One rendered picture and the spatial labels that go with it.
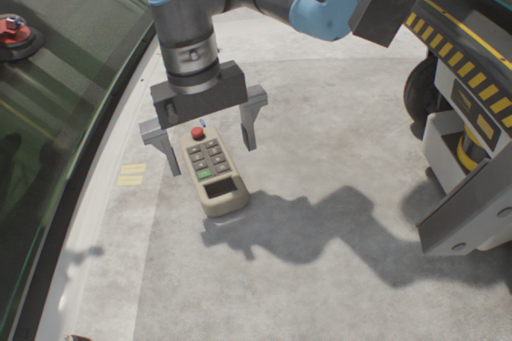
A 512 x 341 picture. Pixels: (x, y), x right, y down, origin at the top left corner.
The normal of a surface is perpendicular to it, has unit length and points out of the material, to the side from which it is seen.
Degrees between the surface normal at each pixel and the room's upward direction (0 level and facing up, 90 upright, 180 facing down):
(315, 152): 0
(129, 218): 0
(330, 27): 88
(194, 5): 90
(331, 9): 90
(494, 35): 0
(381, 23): 97
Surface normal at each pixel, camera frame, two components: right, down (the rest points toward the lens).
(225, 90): 0.36, 0.61
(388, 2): 0.03, 0.77
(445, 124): -0.10, -0.73
